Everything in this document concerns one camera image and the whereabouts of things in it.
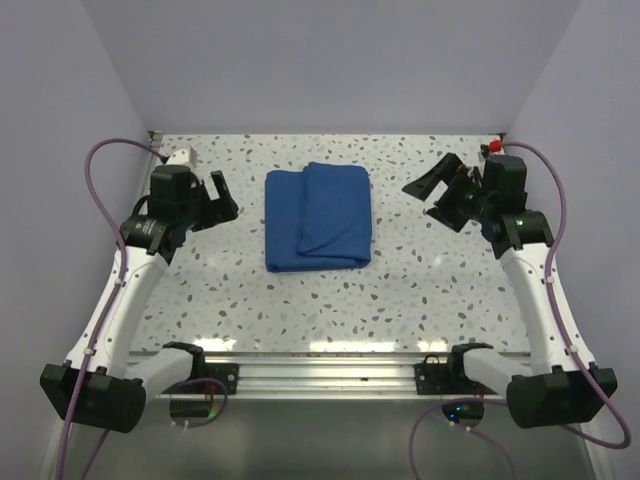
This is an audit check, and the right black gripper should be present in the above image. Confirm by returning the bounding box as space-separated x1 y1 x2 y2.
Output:
403 153 495 233

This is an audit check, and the blue surgical drape cloth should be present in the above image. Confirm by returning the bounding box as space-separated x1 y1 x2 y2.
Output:
264 162 373 273

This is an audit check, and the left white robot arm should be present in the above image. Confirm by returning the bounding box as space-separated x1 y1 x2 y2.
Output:
40 164 238 433

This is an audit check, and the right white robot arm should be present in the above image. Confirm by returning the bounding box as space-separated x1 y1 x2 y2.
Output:
402 153 617 429

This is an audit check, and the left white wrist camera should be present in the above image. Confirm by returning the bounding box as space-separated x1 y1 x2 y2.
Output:
165 147 197 170

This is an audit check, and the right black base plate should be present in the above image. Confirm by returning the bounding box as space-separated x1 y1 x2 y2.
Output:
413 354 482 396

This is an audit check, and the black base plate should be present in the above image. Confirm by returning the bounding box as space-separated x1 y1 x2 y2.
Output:
203 362 240 395
413 354 482 396

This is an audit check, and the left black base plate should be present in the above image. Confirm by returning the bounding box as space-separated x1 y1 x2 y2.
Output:
203 362 240 395

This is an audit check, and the aluminium mounting rail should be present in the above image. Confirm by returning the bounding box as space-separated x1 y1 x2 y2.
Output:
124 349 531 402

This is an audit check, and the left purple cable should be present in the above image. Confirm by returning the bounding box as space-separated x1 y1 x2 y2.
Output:
58 139 169 480

